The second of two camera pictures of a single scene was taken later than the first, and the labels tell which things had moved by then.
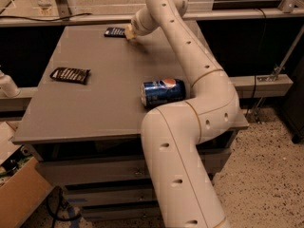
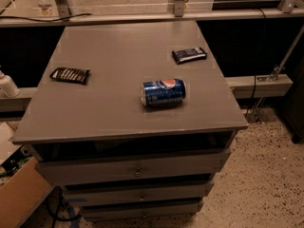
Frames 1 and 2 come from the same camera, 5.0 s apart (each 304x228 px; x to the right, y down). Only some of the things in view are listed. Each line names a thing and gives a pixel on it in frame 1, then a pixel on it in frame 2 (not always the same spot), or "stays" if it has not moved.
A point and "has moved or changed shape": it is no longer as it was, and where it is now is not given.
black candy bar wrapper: x=117 y=32 has moved or changed shape
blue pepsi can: x=162 y=91 stays
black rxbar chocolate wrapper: x=69 y=74 stays
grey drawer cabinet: x=85 y=122 stays
